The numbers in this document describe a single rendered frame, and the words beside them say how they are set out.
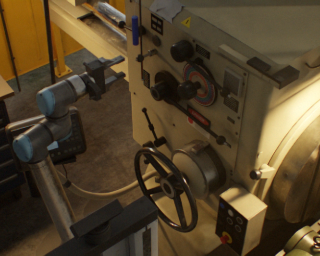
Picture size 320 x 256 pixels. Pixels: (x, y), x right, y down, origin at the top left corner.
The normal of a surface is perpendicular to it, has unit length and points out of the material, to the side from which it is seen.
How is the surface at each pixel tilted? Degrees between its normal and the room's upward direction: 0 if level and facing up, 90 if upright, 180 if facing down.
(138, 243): 90
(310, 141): 36
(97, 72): 90
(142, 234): 90
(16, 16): 90
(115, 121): 0
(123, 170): 0
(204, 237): 0
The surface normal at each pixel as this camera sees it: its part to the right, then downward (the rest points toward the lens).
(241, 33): 0.00, -0.73
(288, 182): -0.74, 0.20
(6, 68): 0.63, 0.52
